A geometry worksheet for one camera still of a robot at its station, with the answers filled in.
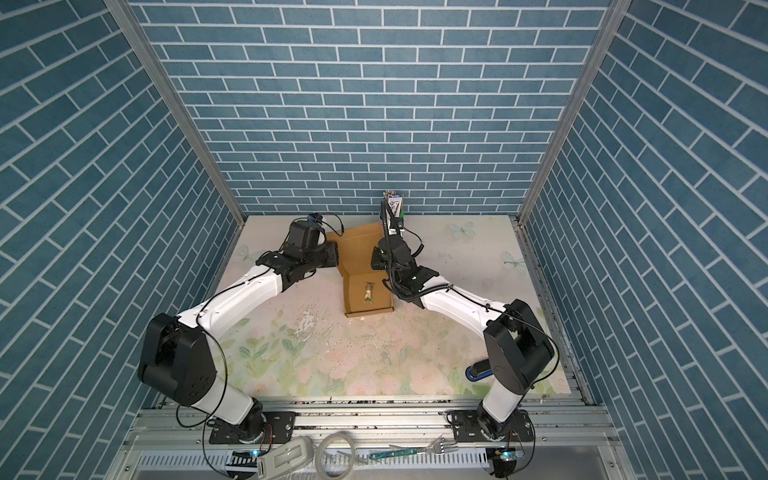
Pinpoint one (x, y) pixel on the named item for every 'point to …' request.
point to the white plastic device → (285, 458)
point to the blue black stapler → (479, 370)
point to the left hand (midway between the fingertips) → (338, 248)
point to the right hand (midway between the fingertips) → (378, 241)
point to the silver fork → (438, 446)
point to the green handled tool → (392, 453)
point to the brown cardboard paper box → (355, 245)
